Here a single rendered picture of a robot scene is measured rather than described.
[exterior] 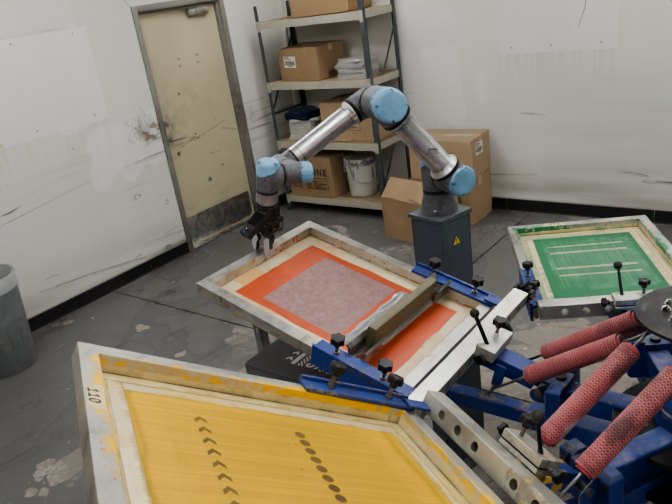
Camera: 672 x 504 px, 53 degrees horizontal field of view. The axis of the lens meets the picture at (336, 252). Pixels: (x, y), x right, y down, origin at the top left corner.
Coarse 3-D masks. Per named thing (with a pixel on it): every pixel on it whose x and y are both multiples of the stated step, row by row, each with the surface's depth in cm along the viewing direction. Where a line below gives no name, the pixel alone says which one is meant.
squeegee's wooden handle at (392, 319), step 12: (420, 288) 212; (432, 288) 216; (408, 300) 206; (420, 300) 212; (396, 312) 200; (408, 312) 207; (372, 324) 194; (384, 324) 196; (396, 324) 203; (372, 336) 194; (384, 336) 199
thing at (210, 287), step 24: (288, 240) 245; (336, 240) 248; (240, 264) 228; (384, 264) 239; (408, 264) 237; (216, 288) 215; (240, 312) 209; (264, 312) 207; (480, 312) 216; (288, 336) 199; (456, 336) 204; (432, 360) 194; (408, 384) 184
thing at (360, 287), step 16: (304, 256) 242; (320, 256) 243; (288, 272) 233; (304, 272) 234; (320, 272) 234; (336, 272) 235; (352, 272) 236; (368, 272) 237; (320, 288) 226; (336, 288) 227; (352, 288) 228; (368, 288) 228; (384, 288) 229; (400, 288) 230; (352, 304) 220; (368, 304) 220; (416, 320) 215; (432, 320) 216
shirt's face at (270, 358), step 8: (272, 344) 240; (280, 344) 240; (288, 344) 239; (264, 352) 236; (272, 352) 235; (280, 352) 234; (288, 352) 234; (248, 360) 232; (256, 360) 232; (264, 360) 231; (272, 360) 230; (280, 360) 229; (264, 368) 226; (272, 368) 225; (280, 368) 225; (288, 368) 224; (296, 368) 223; (304, 368) 222; (288, 376) 219; (296, 376) 219; (320, 376) 217; (328, 376) 216
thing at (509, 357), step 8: (504, 352) 191; (512, 352) 192; (496, 360) 189; (504, 360) 188; (512, 360) 189; (520, 360) 189; (528, 360) 189; (488, 368) 192; (512, 368) 187; (520, 368) 186; (512, 376) 188; (520, 376) 186; (528, 384) 186
